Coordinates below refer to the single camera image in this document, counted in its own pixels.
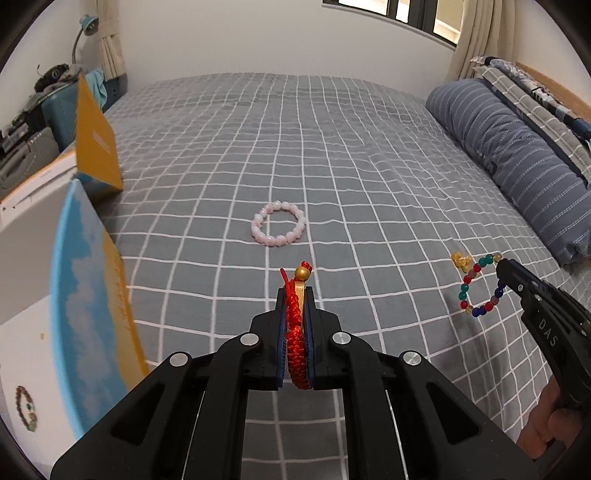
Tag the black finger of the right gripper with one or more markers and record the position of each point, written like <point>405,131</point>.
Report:
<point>512,276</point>
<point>524,274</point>

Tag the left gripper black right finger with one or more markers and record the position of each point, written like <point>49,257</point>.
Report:
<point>324,370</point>

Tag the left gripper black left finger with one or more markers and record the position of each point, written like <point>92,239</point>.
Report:
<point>275,343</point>

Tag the right hand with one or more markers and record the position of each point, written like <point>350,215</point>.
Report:
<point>548,421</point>

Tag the blue striped pillow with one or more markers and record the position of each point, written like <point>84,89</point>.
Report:
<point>543,188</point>

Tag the grey checked folded quilt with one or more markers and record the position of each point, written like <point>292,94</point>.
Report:
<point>566,132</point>

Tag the grey checked bed sheet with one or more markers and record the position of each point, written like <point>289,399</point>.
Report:
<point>231,178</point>

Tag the white cardboard storage box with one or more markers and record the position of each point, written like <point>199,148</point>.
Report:
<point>69,347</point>

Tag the beige right curtain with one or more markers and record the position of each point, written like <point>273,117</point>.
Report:
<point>488,29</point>

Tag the beige curtain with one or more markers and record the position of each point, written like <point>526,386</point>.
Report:
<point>109,42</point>
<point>488,29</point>

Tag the dark framed window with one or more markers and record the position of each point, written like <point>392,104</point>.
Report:
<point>441,18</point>

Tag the teal cloth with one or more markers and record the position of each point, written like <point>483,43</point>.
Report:
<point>96,83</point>

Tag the teal suitcase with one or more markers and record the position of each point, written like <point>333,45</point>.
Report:
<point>59,112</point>

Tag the grey hard case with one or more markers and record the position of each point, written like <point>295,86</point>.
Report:
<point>30,156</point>

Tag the beige left curtain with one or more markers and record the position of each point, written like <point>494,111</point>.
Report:
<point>109,42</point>

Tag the dark clothes pile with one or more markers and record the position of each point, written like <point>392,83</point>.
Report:
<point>62,73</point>

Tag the teal desk lamp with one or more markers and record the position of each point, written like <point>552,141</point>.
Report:
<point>88,27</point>

